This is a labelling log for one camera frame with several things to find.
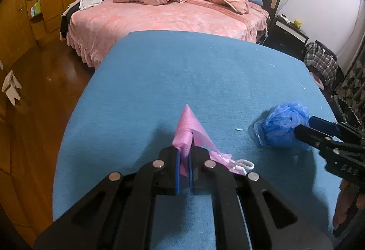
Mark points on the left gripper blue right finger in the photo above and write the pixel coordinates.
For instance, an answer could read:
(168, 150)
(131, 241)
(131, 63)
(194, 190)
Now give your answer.
(191, 172)

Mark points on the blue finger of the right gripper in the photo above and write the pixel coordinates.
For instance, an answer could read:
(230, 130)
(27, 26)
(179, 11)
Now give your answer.
(311, 137)
(331, 129)

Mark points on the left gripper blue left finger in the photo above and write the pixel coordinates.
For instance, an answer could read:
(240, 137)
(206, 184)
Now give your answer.
(177, 171)

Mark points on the pink face mask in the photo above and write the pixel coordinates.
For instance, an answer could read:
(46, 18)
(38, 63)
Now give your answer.
(189, 130)

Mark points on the blue plastic bag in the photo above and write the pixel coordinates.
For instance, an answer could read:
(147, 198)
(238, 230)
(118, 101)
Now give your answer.
(275, 128)

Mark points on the black trash bin with bag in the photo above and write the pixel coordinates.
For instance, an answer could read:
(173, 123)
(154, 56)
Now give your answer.
(345, 114)

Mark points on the right hand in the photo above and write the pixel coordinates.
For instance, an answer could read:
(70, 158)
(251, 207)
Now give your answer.
(348, 194)

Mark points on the dark patterned curtain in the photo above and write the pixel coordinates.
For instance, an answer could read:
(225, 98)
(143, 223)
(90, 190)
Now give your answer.
(351, 90)

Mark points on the blue table cloth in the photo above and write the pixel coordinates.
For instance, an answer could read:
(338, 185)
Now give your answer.
(130, 109)

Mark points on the black bedside table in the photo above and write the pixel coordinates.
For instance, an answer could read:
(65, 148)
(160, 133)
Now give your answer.
(286, 38)

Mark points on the yellow plush toy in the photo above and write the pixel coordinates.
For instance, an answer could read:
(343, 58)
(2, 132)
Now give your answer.
(297, 24)

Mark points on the bed with pink sheet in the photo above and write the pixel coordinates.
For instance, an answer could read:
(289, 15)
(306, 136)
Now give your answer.
(94, 31)

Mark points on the clothes pile on bed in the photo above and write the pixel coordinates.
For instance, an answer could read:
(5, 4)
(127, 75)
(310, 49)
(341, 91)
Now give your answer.
(85, 2)

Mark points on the small white wooden stool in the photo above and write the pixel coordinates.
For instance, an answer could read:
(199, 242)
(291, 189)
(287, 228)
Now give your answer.
(10, 87)

